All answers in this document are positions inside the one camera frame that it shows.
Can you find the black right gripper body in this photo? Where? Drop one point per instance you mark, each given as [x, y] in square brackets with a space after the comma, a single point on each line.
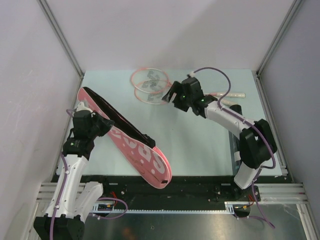
[183, 102]

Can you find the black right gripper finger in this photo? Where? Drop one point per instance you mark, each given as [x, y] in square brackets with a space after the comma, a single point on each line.
[175, 89]
[167, 98]

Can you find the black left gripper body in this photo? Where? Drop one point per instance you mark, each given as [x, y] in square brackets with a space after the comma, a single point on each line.
[100, 126]

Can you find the pink badminton racket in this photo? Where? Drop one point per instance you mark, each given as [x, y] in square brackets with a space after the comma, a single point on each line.
[151, 92]
[148, 73]

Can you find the pink racket bag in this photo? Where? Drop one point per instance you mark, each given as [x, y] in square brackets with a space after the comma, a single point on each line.
[138, 148]

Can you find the black shuttlecock tube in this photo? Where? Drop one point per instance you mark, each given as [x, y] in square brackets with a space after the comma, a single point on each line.
[235, 153]

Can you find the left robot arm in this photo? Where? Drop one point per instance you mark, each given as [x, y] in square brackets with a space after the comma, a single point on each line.
[65, 217]

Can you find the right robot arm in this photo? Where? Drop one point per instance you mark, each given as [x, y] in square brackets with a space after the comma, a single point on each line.
[256, 141]

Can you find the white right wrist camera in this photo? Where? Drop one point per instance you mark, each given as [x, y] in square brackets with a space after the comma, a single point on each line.
[192, 74]

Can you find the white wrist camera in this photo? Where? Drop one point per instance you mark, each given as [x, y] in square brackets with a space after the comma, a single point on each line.
[82, 107]
[192, 74]

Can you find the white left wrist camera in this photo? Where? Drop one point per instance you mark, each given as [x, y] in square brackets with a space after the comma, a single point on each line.
[82, 107]

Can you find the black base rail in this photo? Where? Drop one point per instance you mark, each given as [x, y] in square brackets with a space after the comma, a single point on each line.
[214, 187]

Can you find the grey cable duct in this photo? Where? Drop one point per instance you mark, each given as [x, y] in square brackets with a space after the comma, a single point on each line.
[222, 208]

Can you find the aluminium frame rail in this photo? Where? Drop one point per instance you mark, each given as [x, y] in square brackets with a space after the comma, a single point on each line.
[270, 193]

